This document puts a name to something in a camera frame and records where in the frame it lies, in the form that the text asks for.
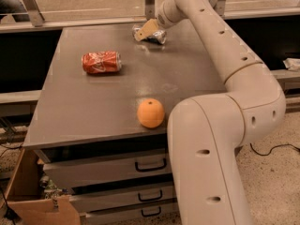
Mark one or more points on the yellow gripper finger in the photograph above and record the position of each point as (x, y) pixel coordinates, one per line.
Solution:
(148, 29)

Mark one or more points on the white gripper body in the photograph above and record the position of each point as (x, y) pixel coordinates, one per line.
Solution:
(163, 20)

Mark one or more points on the crushed silver redbull can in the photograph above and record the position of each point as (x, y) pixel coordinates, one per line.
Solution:
(159, 37)

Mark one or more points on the crushed red cola can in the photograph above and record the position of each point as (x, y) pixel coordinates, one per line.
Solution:
(101, 62)

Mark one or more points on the orange fruit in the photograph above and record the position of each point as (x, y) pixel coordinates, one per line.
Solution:
(150, 113)

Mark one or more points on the grey drawer cabinet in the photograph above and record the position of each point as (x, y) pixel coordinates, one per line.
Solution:
(81, 115)

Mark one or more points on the top grey drawer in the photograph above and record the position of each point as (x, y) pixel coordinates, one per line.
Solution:
(99, 170)

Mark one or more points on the grey drawer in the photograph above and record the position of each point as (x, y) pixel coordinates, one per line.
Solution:
(121, 197)
(143, 210)
(99, 170)

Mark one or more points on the middle grey drawer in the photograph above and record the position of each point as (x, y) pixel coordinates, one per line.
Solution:
(121, 197)

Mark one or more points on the bottom grey drawer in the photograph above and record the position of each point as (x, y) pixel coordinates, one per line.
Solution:
(143, 210)

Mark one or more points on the cardboard box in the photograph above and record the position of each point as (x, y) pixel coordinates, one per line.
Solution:
(25, 196)

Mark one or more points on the metal railing frame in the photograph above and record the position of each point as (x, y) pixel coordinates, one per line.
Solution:
(56, 14)

